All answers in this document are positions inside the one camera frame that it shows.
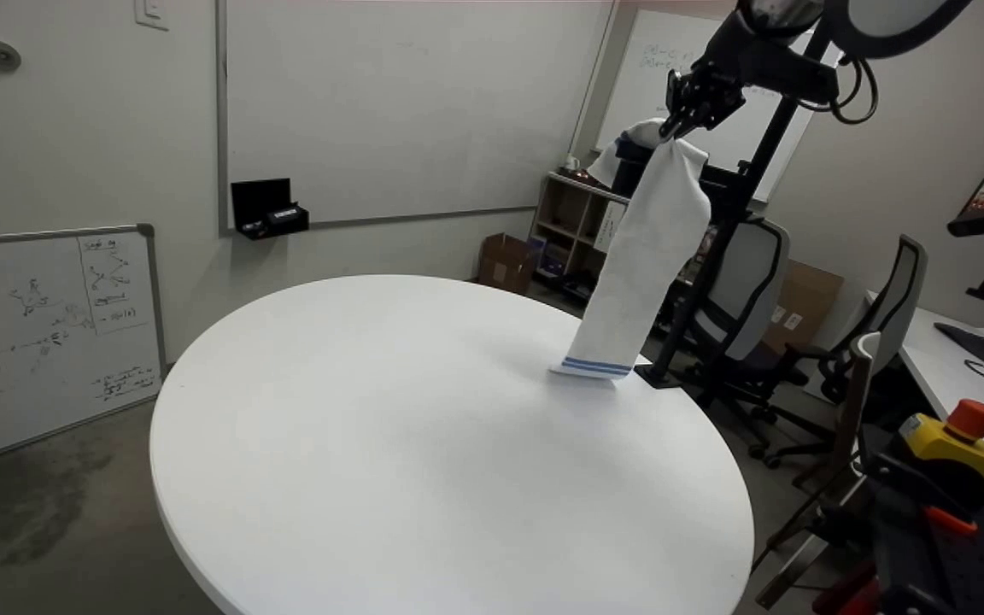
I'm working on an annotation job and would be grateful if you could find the black office chair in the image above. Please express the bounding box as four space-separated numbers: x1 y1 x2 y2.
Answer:
762 235 931 471

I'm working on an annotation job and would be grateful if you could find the black marker holder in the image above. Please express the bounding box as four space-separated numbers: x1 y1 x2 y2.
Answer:
229 175 314 244

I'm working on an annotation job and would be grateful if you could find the yellow emergency stop button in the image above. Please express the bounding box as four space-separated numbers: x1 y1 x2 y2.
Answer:
900 397 984 494

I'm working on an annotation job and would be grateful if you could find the grey mesh office chair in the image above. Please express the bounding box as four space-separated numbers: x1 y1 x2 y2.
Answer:
655 216 797 427

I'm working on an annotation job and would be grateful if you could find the small whiteboard with diagrams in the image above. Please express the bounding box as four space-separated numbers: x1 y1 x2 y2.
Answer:
0 222 170 471

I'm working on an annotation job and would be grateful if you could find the white cloth with blue stripes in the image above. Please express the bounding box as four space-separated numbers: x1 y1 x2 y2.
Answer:
548 132 715 385

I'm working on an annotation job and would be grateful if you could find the black box on shelf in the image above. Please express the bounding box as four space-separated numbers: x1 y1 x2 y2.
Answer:
613 123 668 198

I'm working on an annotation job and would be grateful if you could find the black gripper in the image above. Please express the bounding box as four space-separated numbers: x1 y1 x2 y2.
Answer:
660 6 842 142

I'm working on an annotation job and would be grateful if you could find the wooden shelf unit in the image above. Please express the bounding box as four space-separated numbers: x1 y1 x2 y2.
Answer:
530 167 642 320

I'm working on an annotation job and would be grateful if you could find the brown cardboard box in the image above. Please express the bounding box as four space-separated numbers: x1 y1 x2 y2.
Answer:
474 232 539 295

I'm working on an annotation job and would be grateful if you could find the whiteboard with green writing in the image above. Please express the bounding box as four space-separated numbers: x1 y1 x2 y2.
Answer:
590 10 856 209

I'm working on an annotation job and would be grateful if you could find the large wall whiteboard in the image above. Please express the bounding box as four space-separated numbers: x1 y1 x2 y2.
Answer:
213 0 622 239

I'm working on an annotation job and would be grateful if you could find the white desk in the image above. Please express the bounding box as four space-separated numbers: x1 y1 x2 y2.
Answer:
900 303 984 471

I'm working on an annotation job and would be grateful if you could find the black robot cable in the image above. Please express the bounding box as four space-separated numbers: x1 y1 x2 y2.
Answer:
832 51 886 131

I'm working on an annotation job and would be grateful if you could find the black pole with square base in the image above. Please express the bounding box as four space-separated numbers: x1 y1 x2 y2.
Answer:
646 19 850 389

